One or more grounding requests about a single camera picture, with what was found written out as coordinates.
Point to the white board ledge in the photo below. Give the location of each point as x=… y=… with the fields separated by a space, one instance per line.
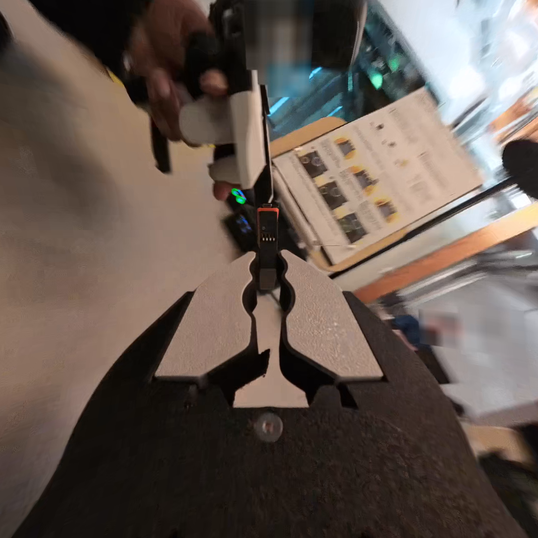
x=294 y=210

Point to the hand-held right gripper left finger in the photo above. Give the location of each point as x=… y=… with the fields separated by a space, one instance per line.
x=210 y=328

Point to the person's left hand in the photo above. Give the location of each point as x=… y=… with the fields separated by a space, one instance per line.
x=159 y=50

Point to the printed paper sheet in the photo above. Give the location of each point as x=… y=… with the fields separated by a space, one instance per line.
x=399 y=168

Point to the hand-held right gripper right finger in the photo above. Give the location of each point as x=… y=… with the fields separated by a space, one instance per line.
x=332 y=328

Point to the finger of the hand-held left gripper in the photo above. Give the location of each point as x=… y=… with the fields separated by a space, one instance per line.
x=248 y=138

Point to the black battery charging case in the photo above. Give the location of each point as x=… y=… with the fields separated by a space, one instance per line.
x=239 y=196
x=241 y=225

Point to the brown wooden panel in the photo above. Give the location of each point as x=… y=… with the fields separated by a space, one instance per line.
x=441 y=252

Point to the black battery red edge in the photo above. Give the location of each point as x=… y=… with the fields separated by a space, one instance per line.
x=268 y=227

